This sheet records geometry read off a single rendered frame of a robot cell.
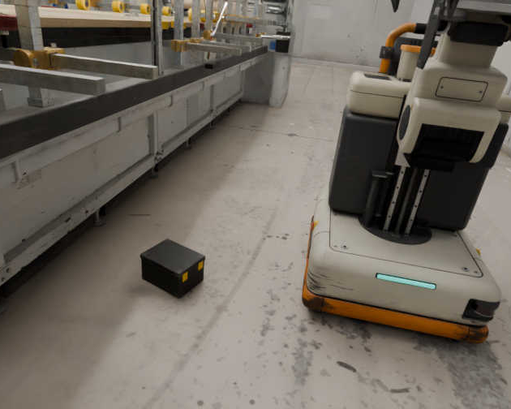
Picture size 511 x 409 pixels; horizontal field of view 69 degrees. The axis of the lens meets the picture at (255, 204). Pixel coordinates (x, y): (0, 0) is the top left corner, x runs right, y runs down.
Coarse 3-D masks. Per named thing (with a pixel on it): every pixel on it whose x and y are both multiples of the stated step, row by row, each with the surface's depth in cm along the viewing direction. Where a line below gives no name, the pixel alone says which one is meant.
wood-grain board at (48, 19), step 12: (12, 12) 123; (48, 12) 152; (60, 12) 165; (72, 12) 182; (84, 12) 201; (96, 12) 224; (108, 12) 255; (48, 24) 117; (60, 24) 122; (72, 24) 128; (84, 24) 134; (96, 24) 141; (108, 24) 148; (120, 24) 157; (132, 24) 167; (144, 24) 178; (204, 24) 262; (216, 24) 288; (240, 24) 365
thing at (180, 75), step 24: (264, 48) 413; (168, 72) 172; (192, 72) 197; (216, 72) 241; (72, 96) 112; (96, 96) 117; (120, 96) 130; (144, 96) 148; (0, 120) 84; (24, 120) 89; (48, 120) 97; (72, 120) 106; (96, 120) 118; (0, 144) 83; (24, 144) 90
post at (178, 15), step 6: (174, 0) 173; (180, 0) 173; (174, 6) 174; (180, 6) 174; (174, 12) 175; (180, 12) 175; (174, 18) 176; (180, 18) 176; (174, 24) 178; (180, 24) 177; (174, 30) 179; (180, 30) 178; (174, 36) 180; (180, 36) 179; (174, 54) 184; (180, 54) 183; (174, 60) 185; (180, 60) 184
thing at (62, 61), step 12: (0, 48) 97; (12, 48) 97; (12, 60) 98; (60, 60) 95; (72, 60) 95; (84, 60) 94; (96, 60) 94; (108, 60) 96; (108, 72) 94; (120, 72) 94; (132, 72) 93; (144, 72) 93; (156, 72) 94
